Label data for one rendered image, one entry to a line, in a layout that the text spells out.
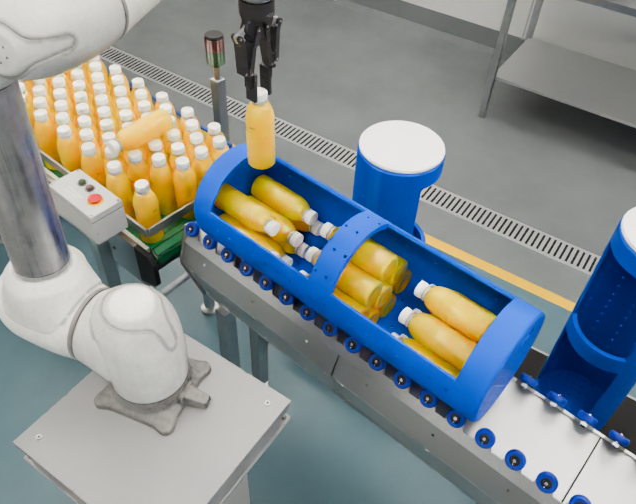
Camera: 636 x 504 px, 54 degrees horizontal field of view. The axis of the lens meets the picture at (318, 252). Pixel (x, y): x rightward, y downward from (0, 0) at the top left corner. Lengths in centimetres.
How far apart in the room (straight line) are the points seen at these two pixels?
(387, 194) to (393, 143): 17
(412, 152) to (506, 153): 196
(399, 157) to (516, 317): 82
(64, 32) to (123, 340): 55
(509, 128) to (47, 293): 337
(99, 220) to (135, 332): 66
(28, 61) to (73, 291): 53
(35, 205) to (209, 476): 59
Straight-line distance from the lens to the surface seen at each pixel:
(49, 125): 217
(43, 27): 84
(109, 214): 177
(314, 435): 252
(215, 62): 217
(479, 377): 132
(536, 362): 270
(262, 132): 151
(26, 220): 114
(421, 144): 207
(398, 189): 199
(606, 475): 159
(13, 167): 108
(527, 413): 160
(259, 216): 161
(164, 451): 131
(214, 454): 129
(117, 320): 116
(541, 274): 325
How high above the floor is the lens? 223
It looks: 46 degrees down
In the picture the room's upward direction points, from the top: 3 degrees clockwise
